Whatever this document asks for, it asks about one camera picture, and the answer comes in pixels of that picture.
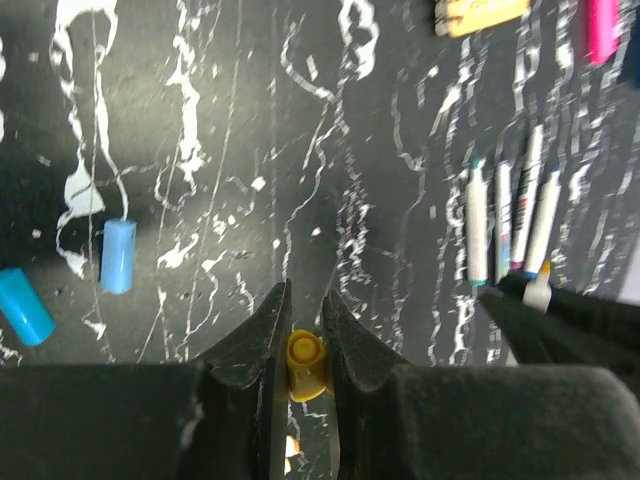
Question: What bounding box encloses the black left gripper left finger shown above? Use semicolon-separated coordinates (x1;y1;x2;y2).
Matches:
1;281;292;479

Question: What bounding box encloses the blue stapler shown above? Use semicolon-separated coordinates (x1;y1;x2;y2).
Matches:
619;38;639;89

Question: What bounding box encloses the light blue cap marker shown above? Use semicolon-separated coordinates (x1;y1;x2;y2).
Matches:
495;161;512;283

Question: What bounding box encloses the yellow pen cap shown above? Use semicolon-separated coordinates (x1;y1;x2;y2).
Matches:
286;329;327;403

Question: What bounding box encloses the salmon cap marker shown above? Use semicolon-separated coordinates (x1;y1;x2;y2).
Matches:
284;435;301;475

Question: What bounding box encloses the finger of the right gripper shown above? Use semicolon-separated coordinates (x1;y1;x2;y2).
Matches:
479;274;639;385

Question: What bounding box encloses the yellow cap marker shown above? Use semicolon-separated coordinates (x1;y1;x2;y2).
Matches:
522;260;552;313

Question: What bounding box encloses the pale blue pen cap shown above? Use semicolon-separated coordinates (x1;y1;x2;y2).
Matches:
100;219;136;294

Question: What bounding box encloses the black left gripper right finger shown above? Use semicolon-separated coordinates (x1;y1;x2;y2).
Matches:
323;292;639;479

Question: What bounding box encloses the purple cap marker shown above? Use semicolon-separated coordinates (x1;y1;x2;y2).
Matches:
511;124;544;269

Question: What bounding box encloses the dark blue cap marker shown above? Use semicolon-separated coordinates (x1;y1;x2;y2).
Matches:
524;165;561;277

